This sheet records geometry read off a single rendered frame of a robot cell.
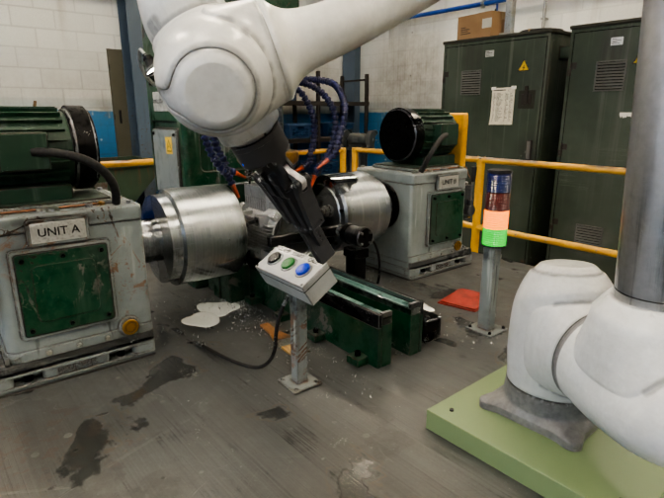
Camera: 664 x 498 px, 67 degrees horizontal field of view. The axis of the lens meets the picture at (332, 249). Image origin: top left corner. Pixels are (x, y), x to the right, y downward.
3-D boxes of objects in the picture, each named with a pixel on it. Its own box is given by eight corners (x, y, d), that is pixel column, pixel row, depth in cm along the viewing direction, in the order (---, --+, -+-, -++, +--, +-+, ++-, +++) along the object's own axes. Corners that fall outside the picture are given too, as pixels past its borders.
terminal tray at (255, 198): (244, 207, 154) (242, 183, 152) (274, 204, 160) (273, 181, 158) (264, 213, 145) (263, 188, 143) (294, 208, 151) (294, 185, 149)
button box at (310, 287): (265, 283, 107) (253, 265, 104) (289, 261, 109) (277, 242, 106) (313, 306, 94) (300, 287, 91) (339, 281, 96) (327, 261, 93)
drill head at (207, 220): (95, 284, 134) (82, 189, 127) (221, 259, 155) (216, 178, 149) (124, 311, 115) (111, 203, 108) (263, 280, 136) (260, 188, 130)
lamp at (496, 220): (477, 226, 126) (478, 208, 125) (492, 223, 130) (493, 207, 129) (498, 231, 122) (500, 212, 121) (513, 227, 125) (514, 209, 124)
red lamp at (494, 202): (478, 208, 125) (480, 191, 124) (493, 207, 129) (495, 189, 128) (500, 212, 121) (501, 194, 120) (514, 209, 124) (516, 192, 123)
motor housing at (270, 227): (234, 258, 155) (230, 197, 150) (286, 248, 166) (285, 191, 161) (268, 274, 140) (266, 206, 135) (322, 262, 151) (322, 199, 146)
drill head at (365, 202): (278, 248, 168) (276, 173, 161) (370, 231, 192) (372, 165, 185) (324, 266, 149) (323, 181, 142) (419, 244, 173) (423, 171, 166)
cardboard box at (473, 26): (456, 42, 461) (457, 17, 456) (478, 45, 476) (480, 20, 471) (490, 37, 428) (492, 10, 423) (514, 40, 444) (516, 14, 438)
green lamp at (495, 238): (476, 244, 128) (477, 226, 126) (490, 240, 131) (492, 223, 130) (496, 249, 123) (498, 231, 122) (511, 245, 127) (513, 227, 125)
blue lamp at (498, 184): (480, 191, 124) (481, 172, 123) (495, 189, 128) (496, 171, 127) (501, 194, 120) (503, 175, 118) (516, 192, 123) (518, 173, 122)
